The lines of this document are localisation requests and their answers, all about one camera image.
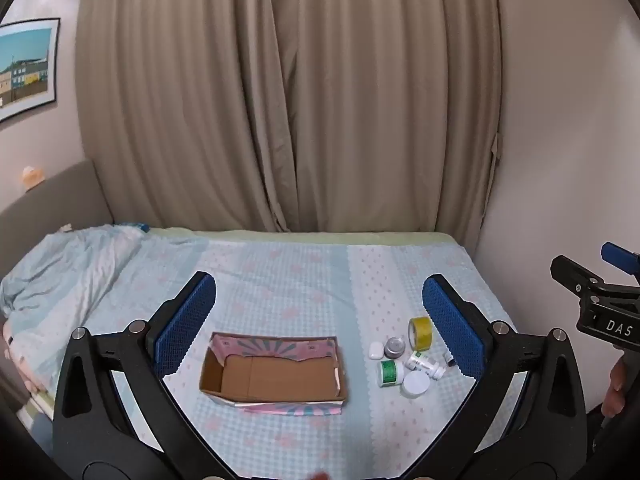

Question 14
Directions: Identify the grey bed headboard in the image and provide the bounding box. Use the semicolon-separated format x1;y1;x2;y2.
0;159;114;272

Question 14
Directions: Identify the green lid jar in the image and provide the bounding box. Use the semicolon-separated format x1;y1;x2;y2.
377;359;405;389

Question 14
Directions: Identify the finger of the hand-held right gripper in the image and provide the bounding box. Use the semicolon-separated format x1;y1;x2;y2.
601;242;640;276
550;255;640;307

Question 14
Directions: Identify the white pill bottle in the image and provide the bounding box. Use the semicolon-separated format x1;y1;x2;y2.
404;352;446;380

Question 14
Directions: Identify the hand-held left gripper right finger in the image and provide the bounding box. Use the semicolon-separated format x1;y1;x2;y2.
405;273;588;480

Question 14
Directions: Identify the cardboard box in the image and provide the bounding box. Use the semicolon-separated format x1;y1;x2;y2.
199;331;349;416

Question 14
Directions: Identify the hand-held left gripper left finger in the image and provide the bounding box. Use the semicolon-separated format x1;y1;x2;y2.
52;271;236;480

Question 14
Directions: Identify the yellow tape roll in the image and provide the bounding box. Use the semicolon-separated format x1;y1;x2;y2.
408;316;435;352

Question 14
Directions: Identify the beige curtain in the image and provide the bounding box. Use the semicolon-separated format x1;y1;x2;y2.
75;0;504;247

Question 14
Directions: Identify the person's right hand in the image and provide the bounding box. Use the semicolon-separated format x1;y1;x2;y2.
602;360;626;418

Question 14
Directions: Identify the pink pillow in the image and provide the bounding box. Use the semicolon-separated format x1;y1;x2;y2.
2;317;54;397

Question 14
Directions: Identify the light blue blanket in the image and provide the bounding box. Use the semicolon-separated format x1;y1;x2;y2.
0;223;152;319

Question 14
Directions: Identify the white cream jar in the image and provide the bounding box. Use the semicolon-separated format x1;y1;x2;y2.
401;370;430;400

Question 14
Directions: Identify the framed wall picture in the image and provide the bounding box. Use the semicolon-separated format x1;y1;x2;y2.
0;17;61;124

